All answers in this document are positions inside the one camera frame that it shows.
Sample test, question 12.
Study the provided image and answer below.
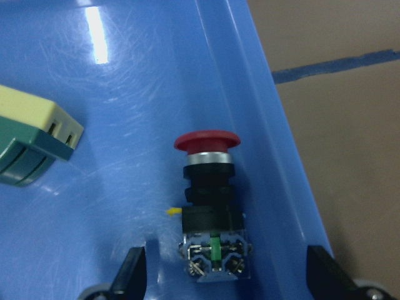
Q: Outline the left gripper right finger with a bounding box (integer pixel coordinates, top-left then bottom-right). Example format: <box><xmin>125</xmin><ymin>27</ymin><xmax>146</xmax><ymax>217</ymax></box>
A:
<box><xmin>306</xmin><ymin>245</ymin><xmax>395</xmax><ymax>300</ymax></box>

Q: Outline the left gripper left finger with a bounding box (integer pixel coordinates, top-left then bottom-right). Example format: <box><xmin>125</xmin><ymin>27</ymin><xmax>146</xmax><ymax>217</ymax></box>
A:
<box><xmin>77</xmin><ymin>247</ymin><xmax>147</xmax><ymax>299</ymax></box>

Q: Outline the red emergency stop button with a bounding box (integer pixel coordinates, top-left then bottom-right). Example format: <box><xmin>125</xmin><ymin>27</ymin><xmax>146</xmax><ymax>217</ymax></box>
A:
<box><xmin>167</xmin><ymin>130</ymin><xmax>252</xmax><ymax>283</ymax></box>

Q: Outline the green yellow terminal block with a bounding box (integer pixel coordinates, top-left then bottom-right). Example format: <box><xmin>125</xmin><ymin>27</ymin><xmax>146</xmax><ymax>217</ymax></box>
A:
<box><xmin>1</xmin><ymin>86</ymin><xmax>84</xmax><ymax>187</ymax></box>

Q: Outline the blue plastic tray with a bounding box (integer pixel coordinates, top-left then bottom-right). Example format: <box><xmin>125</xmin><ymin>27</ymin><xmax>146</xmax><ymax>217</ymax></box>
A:
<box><xmin>1</xmin><ymin>1</ymin><xmax>329</xmax><ymax>299</ymax></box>

